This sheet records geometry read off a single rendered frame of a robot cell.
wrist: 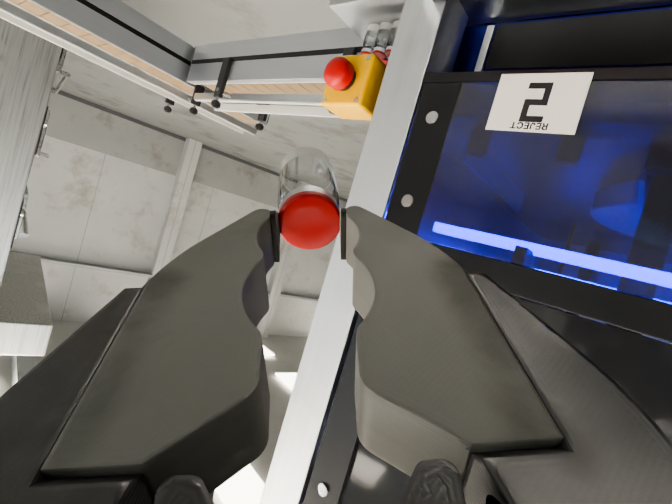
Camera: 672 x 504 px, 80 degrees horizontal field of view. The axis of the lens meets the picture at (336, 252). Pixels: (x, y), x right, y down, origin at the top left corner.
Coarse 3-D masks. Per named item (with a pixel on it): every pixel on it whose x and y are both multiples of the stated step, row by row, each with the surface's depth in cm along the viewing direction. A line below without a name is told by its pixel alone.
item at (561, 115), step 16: (512, 80) 42; (528, 80) 41; (544, 80) 40; (560, 80) 39; (576, 80) 38; (496, 96) 43; (512, 96) 42; (528, 96) 41; (560, 96) 39; (576, 96) 38; (496, 112) 42; (512, 112) 41; (528, 112) 40; (544, 112) 39; (560, 112) 39; (576, 112) 38; (496, 128) 42; (512, 128) 41; (528, 128) 40; (544, 128) 39; (560, 128) 38; (576, 128) 38
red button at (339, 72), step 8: (328, 64) 53; (336, 64) 52; (344, 64) 52; (328, 72) 53; (336, 72) 52; (344, 72) 52; (352, 72) 53; (328, 80) 53; (336, 80) 52; (344, 80) 52; (336, 88) 54
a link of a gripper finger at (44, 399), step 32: (128, 288) 8; (96, 320) 7; (64, 352) 7; (96, 352) 7; (32, 384) 6; (64, 384) 6; (0, 416) 6; (32, 416) 6; (64, 416) 6; (0, 448) 5; (32, 448) 5; (0, 480) 5; (32, 480) 5; (64, 480) 5; (96, 480) 5; (128, 480) 5
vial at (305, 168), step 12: (288, 156) 16; (300, 156) 15; (312, 156) 15; (324, 156) 16; (288, 168) 15; (300, 168) 14; (312, 168) 14; (324, 168) 15; (288, 180) 14; (300, 180) 13; (312, 180) 14; (324, 180) 14; (288, 192) 14; (324, 192) 13; (336, 192) 14; (336, 204) 13
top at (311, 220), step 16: (304, 192) 13; (288, 208) 13; (304, 208) 13; (320, 208) 13; (336, 208) 13; (288, 224) 13; (304, 224) 13; (320, 224) 13; (336, 224) 13; (288, 240) 13; (304, 240) 13; (320, 240) 13
